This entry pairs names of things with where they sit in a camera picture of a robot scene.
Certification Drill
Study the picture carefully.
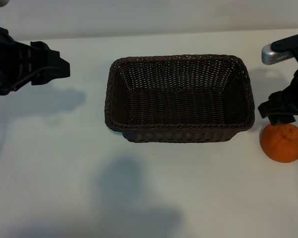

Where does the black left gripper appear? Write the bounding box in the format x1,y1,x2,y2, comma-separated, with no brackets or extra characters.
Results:
0,26,71,96

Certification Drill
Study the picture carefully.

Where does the orange fruit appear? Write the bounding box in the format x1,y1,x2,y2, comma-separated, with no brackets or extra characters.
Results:
260,123,298,164

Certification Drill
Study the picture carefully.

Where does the dark brown wicker basket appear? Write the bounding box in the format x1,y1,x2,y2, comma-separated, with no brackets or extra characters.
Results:
104,54,256,144

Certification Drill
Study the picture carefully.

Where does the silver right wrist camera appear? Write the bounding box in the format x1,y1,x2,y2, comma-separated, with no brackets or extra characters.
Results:
261,44,293,65

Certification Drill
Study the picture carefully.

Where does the black right camera bracket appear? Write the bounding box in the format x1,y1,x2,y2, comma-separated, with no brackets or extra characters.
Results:
270,32,298,59

